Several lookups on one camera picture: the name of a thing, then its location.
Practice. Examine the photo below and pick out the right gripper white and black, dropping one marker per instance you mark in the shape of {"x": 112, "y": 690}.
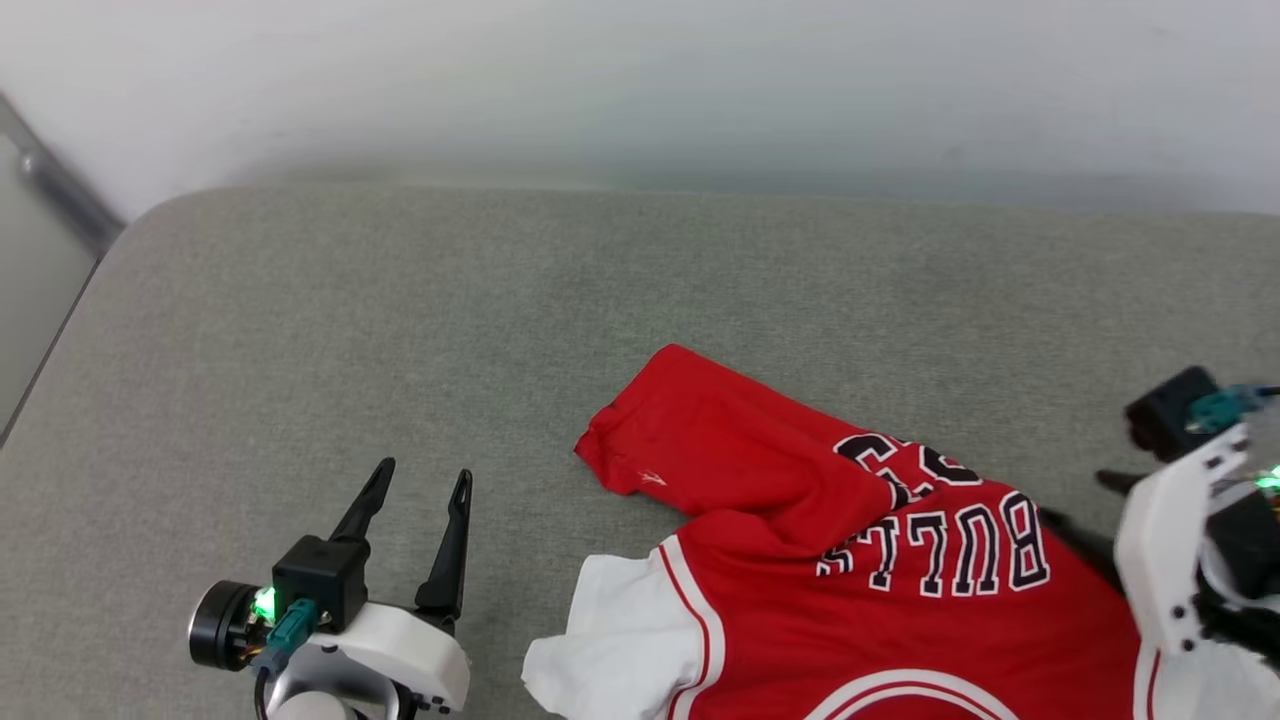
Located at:
{"x": 1160, "y": 540}

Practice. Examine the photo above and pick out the left gripper white and black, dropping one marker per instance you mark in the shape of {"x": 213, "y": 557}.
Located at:
{"x": 400, "y": 650}

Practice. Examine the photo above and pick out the red and white basketball jersey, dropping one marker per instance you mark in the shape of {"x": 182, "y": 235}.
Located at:
{"x": 800, "y": 560}

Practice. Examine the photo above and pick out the grey fabric sofa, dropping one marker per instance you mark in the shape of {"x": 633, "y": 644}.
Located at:
{"x": 500, "y": 330}

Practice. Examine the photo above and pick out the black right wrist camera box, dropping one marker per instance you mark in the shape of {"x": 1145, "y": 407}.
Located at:
{"x": 1165, "y": 415}

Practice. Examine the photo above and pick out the teal left camera plug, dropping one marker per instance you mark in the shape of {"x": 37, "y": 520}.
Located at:
{"x": 292, "y": 628}

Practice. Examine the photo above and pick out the teal camera plug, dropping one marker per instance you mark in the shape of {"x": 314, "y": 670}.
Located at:
{"x": 292, "y": 628}
{"x": 1220, "y": 405}

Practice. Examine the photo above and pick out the teal right camera plug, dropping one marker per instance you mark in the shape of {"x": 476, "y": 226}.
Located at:
{"x": 1220, "y": 405}

